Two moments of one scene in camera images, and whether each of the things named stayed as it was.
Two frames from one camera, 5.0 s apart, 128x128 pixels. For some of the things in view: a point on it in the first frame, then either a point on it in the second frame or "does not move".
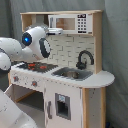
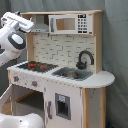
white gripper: (54, 31) → (16, 20)
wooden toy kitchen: (51, 91) does not move
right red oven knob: (34, 83) does not move
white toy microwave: (73, 24) does not move
